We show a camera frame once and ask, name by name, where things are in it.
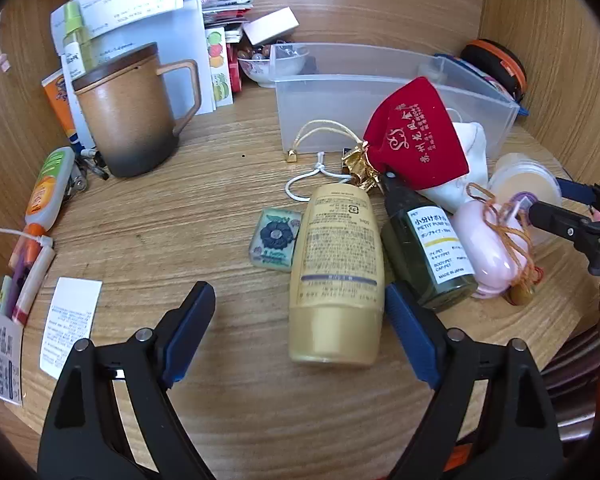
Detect red book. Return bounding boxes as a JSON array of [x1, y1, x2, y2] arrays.
[[225, 25, 243, 93]]

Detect white cord with pink plug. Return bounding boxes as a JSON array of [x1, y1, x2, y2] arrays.
[[0, 10, 12, 73]]

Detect purple pen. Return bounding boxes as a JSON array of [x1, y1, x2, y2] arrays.
[[5, 260, 31, 316]]

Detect small metal clip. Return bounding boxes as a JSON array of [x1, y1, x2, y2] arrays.
[[64, 169, 88, 203]]

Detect wooden desktop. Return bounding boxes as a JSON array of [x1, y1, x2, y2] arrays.
[[17, 10, 600, 480]]

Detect white cloth pouch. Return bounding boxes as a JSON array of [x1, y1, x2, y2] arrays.
[[420, 121, 488, 211]]

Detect brown bead bracelet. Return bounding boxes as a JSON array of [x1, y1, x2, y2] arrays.
[[237, 44, 276, 62]]

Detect glass flower magnet tile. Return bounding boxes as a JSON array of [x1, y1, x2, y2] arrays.
[[252, 208, 303, 271]]

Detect clear plastic storage bin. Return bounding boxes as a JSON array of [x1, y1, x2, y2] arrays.
[[269, 42, 522, 156]]

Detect orange cord with brown pendant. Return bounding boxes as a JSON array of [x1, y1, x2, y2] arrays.
[[467, 182, 543, 307]]

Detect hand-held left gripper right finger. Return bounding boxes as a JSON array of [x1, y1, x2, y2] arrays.
[[384, 282, 566, 480]]

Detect printed barcode receipt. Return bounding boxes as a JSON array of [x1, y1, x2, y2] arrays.
[[0, 297, 25, 406]]

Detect gold cord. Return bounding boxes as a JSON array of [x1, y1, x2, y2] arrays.
[[286, 119, 366, 163]]

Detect green spray bottle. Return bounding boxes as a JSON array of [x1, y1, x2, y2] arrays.
[[61, 0, 98, 78]]

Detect white paper receipt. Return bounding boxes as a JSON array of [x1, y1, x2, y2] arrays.
[[39, 277, 103, 380]]

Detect small round lilac jar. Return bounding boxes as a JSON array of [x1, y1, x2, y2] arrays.
[[511, 191, 537, 217]]

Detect dark wooden mug lid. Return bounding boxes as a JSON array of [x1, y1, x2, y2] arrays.
[[71, 42, 160, 93]]

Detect cream round container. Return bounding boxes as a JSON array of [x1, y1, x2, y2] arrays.
[[489, 152, 563, 248]]

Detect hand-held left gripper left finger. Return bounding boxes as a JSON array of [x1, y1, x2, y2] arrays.
[[36, 281, 217, 480]]

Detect white paper documents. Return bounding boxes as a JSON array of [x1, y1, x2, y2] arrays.
[[87, 0, 216, 121]]

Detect green pump bottle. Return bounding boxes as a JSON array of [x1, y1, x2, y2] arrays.
[[380, 172, 478, 311]]

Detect yellow lotion bottle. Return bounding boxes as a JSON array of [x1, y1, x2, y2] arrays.
[[287, 183, 386, 367]]

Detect orange green tube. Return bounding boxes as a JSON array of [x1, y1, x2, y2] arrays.
[[22, 146, 77, 241]]

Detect white floral bowl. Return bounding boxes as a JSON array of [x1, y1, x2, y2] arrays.
[[237, 45, 311, 88]]

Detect white cardboard box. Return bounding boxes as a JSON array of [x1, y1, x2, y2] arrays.
[[242, 8, 299, 47]]

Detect black orange zipper case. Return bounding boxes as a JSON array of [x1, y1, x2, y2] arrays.
[[461, 39, 528, 102]]

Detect black pen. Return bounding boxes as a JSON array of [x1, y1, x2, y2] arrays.
[[77, 147, 111, 181]]

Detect pink egg-shaped case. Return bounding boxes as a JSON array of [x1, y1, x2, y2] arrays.
[[451, 199, 531, 300]]

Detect white cable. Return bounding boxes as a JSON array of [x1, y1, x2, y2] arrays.
[[0, 205, 56, 248]]

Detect white string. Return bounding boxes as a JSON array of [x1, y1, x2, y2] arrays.
[[285, 151, 353, 204]]

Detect fruit sticker sheet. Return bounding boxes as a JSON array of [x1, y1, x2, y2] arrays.
[[205, 27, 233, 106]]

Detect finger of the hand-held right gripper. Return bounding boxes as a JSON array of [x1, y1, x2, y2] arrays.
[[528, 201, 600, 261], [555, 177, 600, 221]]

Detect gold foil ingot charm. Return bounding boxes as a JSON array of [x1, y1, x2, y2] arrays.
[[341, 141, 381, 193]]

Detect brown ceramic mug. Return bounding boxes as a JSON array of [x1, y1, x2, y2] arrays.
[[71, 57, 202, 178]]

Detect striped maroon cloth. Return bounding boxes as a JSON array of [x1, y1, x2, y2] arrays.
[[540, 330, 600, 441]]

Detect white red marker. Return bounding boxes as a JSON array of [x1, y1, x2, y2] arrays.
[[12, 247, 57, 326]]

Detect red velvet pouch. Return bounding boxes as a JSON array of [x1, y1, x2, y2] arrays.
[[364, 76, 471, 191]]

